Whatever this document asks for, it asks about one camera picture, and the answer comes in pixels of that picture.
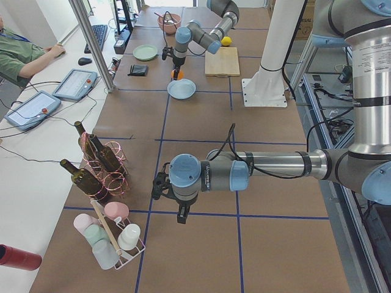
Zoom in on far teach pendant tablet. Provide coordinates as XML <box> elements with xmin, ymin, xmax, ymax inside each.
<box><xmin>52</xmin><ymin>68</ymin><xmax>98</xmax><ymax>101</ymax></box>

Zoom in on pale green cup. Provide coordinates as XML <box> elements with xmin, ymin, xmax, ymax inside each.
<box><xmin>83</xmin><ymin>224</ymin><xmax>109</xmax><ymax>247</ymax></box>

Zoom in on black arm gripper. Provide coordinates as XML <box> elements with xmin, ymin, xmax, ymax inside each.
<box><xmin>173</xmin><ymin>186</ymin><xmax>199</xmax><ymax>210</ymax></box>

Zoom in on teach pendant tablet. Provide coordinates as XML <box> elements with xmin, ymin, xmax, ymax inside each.
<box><xmin>5</xmin><ymin>91</ymin><xmax>61</xmax><ymax>131</ymax></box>
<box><xmin>52</xmin><ymin>68</ymin><xmax>98</xmax><ymax>101</ymax></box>

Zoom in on black computer mouse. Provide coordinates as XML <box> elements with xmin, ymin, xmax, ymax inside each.
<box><xmin>78</xmin><ymin>57</ymin><xmax>92</xmax><ymax>66</ymax></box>

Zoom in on person's hand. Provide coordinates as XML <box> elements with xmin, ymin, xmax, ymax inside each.
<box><xmin>44</xmin><ymin>43</ymin><xmax>66</xmax><ymax>58</ymax></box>

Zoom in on light green plate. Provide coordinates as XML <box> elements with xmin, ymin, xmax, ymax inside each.
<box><xmin>133</xmin><ymin>45</ymin><xmax>158</xmax><ymax>61</ymax></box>

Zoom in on aluminium frame post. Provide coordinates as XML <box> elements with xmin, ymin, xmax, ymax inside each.
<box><xmin>69</xmin><ymin>0</ymin><xmax>115</xmax><ymax>93</ymax></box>

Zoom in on folded grey cloth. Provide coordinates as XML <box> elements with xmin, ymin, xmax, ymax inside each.
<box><xmin>128</xmin><ymin>64</ymin><xmax>148</xmax><ymax>76</ymax></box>

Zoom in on bamboo cutting board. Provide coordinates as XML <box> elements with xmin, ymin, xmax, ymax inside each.
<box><xmin>205</xmin><ymin>47</ymin><xmax>240</xmax><ymax>76</ymax></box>

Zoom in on copper wire bottle rack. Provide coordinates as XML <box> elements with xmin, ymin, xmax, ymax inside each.
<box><xmin>78</xmin><ymin>131</ymin><xmax>129</xmax><ymax>199</ymax></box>

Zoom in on person's forearm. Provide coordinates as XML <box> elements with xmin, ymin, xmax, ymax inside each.
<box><xmin>18</xmin><ymin>52</ymin><xmax>53</xmax><ymax>79</ymax></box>

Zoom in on pale pink cup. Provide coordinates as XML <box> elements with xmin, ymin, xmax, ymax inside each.
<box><xmin>73</xmin><ymin>214</ymin><xmax>100</xmax><ymax>236</ymax></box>

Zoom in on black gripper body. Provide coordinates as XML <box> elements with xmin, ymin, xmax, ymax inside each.
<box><xmin>173</xmin><ymin>56</ymin><xmax>186</xmax><ymax>72</ymax></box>

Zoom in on wooden rack handle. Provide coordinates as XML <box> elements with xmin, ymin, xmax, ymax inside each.
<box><xmin>90</xmin><ymin>200</ymin><xmax>122</xmax><ymax>256</ymax></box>

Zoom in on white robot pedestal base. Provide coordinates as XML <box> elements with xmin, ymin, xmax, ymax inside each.
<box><xmin>242</xmin><ymin>0</ymin><xmax>307</xmax><ymax>107</ymax></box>

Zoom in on pink bowl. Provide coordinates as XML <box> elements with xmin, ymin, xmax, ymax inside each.
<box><xmin>158</xmin><ymin>13</ymin><xmax>181</xmax><ymax>35</ymax></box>

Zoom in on black keyboard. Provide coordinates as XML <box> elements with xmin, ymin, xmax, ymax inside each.
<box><xmin>91</xmin><ymin>24</ymin><xmax>108</xmax><ymax>51</ymax></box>

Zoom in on white cup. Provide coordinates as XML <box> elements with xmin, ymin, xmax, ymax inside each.
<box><xmin>117</xmin><ymin>223</ymin><xmax>141</xmax><ymax>250</ymax></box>

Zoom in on light blue plate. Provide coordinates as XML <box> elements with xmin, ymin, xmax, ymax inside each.
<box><xmin>167</xmin><ymin>79</ymin><xmax>196</xmax><ymax>100</ymax></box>

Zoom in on pale blue cup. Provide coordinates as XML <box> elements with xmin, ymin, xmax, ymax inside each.
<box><xmin>92</xmin><ymin>239</ymin><xmax>120</xmax><ymax>270</ymax></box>

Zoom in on orange fruit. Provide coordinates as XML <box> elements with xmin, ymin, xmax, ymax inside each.
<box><xmin>170</xmin><ymin>70</ymin><xmax>184</xmax><ymax>80</ymax></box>

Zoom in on white wire cup rack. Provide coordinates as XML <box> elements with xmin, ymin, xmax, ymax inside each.
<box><xmin>91</xmin><ymin>200</ymin><xmax>145</xmax><ymax>270</ymax></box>

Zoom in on near teach pendant tablet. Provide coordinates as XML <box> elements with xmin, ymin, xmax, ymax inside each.
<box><xmin>5</xmin><ymin>91</ymin><xmax>61</xmax><ymax>131</ymax></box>

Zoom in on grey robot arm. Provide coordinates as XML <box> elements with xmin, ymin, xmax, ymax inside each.
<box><xmin>172</xmin><ymin>0</ymin><xmax>239</xmax><ymax>80</ymax></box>
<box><xmin>154</xmin><ymin>1</ymin><xmax>390</xmax><ymax>223</ymax></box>

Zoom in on red cylinder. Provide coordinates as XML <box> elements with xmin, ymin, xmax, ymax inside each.
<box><xmin>1</xmin><ymin>244</ymin><xmax>42</xmax><ymax>271</ymax></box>

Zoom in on black power strip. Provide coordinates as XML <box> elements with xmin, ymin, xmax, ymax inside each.
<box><xmin>114</xmin><ymin>27</ymin><xmax>131</xmax><ymax>54</ymax></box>

